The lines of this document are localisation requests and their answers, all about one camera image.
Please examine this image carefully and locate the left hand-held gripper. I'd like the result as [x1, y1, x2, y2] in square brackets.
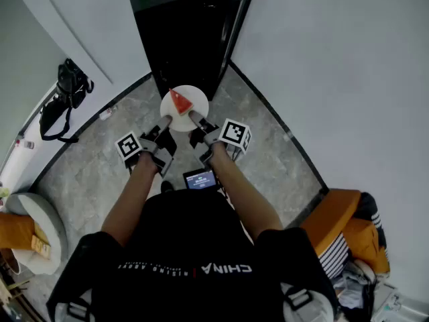
[114, 115, 178, 177]

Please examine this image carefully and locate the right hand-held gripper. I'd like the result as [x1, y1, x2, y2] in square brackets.
[188, 110, 252, 170]

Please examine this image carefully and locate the white round plate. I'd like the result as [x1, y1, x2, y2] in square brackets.
[160, 85, 210, 133]

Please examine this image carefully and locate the red watermelon slice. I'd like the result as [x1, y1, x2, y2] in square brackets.
[168, 88, 194, 116]

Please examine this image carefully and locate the black mini fridge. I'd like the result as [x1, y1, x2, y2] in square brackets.
[125, 0, 261, 102]

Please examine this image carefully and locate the person's left forearm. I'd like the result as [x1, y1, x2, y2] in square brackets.
[101, 152, 158, 248]

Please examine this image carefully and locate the black shoulder bag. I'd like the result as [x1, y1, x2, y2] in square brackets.
[38, 58, 95, 144]

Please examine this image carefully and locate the person's right forearm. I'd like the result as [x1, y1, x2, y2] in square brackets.
[209, 142, 284, 242]

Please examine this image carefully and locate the small black monitor screen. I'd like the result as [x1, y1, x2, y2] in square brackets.
[182, 168, 221, 191]

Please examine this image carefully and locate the person's black t-shirt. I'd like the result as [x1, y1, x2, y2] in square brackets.
[46, 189, 339, 322]

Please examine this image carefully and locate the round grey white pouffe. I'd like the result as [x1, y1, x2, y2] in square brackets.
[5, 192, 68, 276]

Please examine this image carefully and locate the orange chair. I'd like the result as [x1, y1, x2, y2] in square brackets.
[300, 189, 363, 258]

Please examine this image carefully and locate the yellow cardboard box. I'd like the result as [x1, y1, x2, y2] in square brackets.
[31, 225, 52, 260]

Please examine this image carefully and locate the orange cushion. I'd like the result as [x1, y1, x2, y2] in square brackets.
[0, 212, 36, 250]

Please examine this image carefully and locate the black white striped fabric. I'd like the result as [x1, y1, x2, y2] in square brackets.
[318, 231, 351, 280]

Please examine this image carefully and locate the black jacket with white stripes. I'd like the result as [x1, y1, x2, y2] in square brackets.
[351, 192, 387, 248]

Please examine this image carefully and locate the white harness strap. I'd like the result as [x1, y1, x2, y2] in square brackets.
[55, 288, 101, 322]
[280, 282, 336, 322]

